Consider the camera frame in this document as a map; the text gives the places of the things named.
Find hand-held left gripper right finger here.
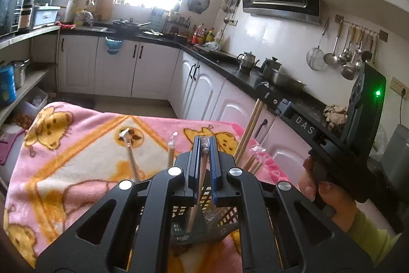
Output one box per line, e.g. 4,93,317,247
208,136,375,273

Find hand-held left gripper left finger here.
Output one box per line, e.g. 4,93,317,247
35,135,203,273

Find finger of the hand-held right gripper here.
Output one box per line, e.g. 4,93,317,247
254,82,290,115

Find grey plastic utensil basket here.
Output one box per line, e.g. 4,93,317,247
136,177,243,248

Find person's right forearm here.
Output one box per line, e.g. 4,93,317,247
347,206,401,265

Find person's right hand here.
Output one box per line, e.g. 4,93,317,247
299,156,357,233

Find dark kettle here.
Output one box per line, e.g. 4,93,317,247
259,57,282,78

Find steel basin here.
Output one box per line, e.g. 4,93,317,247
270,69,306,91

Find pile of ginger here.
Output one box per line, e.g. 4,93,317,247
323,103,349,133

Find steel kettle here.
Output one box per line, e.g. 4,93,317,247
236,51,260,70

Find grey bin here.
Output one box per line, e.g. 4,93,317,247
382,123,409,189

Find hanging large steel ladle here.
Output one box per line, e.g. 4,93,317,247
340,31,365,81

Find cluster of condiment bottles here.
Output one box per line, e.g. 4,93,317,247
191,23,224,45

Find hanging steel spoon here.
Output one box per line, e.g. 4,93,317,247
338,26,354,66

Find hanging kitchen tools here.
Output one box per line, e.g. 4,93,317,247
222,0,241,25

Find hanging dark spoon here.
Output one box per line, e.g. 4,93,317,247
361,33,375,64

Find white lower kitchen cabinets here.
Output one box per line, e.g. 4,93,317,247
57,32,323,171

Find dish rack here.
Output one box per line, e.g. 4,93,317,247
162,11,193,36

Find pink printed blanket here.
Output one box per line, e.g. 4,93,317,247
3,101,290,273

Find blue hanging bin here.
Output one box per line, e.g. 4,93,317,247
105,36,124,56

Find black frying pan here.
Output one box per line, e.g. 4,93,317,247
112,20,152,31

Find wooden cutting board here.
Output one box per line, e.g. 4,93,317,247
92,0,116,21

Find purple plastic container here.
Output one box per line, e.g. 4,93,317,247
0,129,27,166

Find small steel pot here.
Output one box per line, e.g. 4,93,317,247
11,59,31,90

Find blue tin can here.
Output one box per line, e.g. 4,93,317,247
0,64,17,106

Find grey plastic box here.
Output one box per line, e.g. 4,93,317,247
32,4,62,30

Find black toaster oven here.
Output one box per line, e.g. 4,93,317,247
0,0,29,37

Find hanging wire strainer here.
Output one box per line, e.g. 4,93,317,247
306,20,330,71

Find wall power outlet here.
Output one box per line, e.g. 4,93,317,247
390,77,409,100

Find wall utensil rail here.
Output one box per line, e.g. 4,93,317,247
334,14,389,42

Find round wall fan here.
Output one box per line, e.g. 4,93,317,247
187,0,211,12

